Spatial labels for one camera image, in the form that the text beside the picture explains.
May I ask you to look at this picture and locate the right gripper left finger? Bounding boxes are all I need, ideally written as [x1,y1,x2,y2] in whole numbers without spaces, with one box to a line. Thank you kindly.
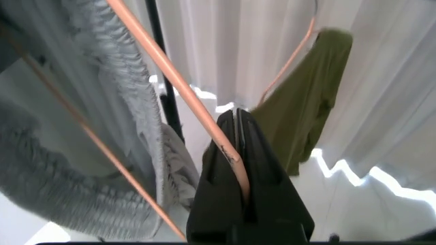
[186,109,245,244]

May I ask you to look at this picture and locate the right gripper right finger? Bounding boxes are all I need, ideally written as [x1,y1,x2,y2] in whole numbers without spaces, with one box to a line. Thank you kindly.
[236,108,315,244]

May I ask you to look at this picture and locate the green printed shirt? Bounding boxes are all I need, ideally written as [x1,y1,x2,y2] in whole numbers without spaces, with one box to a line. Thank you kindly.
[251,28,354,177]

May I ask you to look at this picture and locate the pale grey shorts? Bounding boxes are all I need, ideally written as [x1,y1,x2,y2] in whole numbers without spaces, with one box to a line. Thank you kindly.
[0,0,200,241]

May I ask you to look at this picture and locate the black clothes rack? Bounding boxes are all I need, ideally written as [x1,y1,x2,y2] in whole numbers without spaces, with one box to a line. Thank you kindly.
[144,0,186,144]

